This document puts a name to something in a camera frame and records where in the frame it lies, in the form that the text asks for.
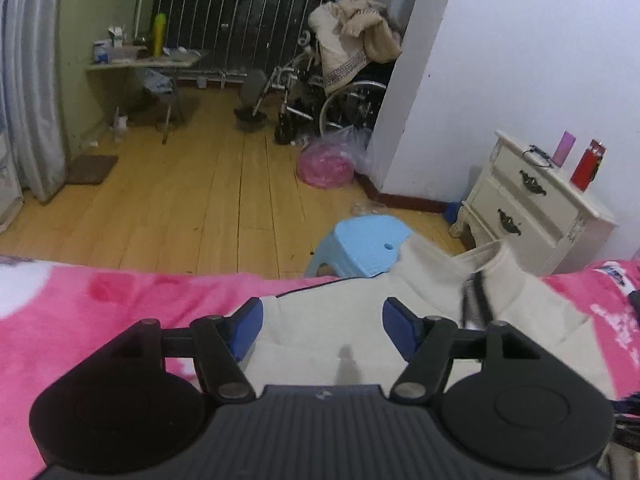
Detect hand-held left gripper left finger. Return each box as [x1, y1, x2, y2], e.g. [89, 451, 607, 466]
[117, 297, 264, 403]

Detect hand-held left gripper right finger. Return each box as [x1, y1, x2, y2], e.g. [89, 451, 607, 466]
[381, 297, 541, 404]

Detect cream jacket with black trim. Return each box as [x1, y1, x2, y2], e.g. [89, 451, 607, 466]
[240, 237, 616, 401]

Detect beige clothes pile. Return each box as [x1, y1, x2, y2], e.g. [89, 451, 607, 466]
[307, 0, 403, 93]

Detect blue plastic stool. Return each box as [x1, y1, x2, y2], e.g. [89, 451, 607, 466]
[305, 216, 413, 278]

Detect pink printed blanket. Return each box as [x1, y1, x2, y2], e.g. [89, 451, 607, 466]
[0, 255, 640, 480]

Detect pink plastic bag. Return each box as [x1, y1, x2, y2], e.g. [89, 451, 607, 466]
[297, 127, 373, 188]

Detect cream nightstand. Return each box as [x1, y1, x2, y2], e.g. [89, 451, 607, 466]
[449, 130, 618, 277]

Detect black eyeglasses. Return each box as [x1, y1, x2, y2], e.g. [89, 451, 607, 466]
[522, 144, 553, 168]

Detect brown doormat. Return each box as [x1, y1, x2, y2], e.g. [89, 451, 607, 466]
[67, 155, 119, 186]

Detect pink box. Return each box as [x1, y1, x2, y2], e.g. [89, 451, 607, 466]
[551, 131, 576, 167]

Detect red bottle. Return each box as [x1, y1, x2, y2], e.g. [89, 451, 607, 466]
[570, 139, 607, 192]

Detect wheelchair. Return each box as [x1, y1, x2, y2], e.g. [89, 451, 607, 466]
[234, 35, 396, 146]

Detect white water dispenser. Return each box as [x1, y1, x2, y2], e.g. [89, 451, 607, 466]
[0, 132, 25, 233]

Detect folding table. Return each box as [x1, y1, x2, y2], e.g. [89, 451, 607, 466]
[85, 50, 211, 146]

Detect yellow-green bottle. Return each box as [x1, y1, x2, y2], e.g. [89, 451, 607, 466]
[152, 13, 167, 57]

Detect metal railing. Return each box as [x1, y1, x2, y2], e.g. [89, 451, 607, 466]
[152, 0, 311, 78]

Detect grey curtain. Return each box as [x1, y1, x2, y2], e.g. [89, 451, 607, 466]
[0, 0, 68, 203]

